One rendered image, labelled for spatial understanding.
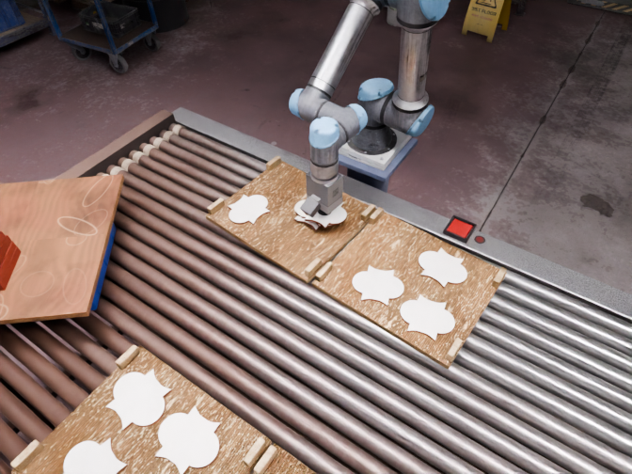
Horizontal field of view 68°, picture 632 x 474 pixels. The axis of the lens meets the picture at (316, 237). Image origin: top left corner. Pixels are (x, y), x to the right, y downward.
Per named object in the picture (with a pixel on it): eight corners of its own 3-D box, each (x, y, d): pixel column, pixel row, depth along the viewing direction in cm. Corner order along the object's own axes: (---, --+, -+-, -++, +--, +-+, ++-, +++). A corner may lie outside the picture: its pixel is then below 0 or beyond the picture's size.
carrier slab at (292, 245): (280, 162, 164) (279, 159, 163) (377, 213, 147) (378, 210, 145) (206, 219, 146) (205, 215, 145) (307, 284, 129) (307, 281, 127)
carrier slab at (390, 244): (380, 213, 147) (380, 210, 145) (505, 276, 130) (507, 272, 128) (311, 286, 128) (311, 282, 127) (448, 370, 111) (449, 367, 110)
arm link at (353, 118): (338, 93, 129) (312, 111, 123) (371, 107, 124) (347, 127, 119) (337, 117, 135) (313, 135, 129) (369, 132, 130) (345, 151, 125)
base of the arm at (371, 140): (368, 120, 182) (370, 99, 174) (400, 137, 175) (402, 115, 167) (342, 139, 175) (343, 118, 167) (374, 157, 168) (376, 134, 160)
